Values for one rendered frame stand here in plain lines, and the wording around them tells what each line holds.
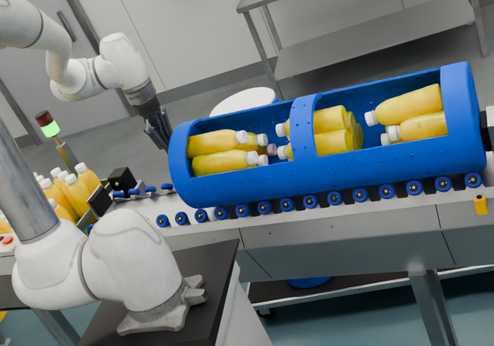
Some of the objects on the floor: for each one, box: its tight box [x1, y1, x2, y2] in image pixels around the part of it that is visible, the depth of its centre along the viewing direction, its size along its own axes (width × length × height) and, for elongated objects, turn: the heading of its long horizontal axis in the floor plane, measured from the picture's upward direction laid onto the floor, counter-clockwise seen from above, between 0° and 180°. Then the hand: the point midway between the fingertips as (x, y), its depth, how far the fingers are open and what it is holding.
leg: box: [426, 269, 459, 346], centre depth 202 cm, size 6×6×63 cm
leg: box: [408, 270, 449, 346], centre depth 191 cm, size 6×6×63 cm
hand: (173, 153), depth 183 cm, fingers closed
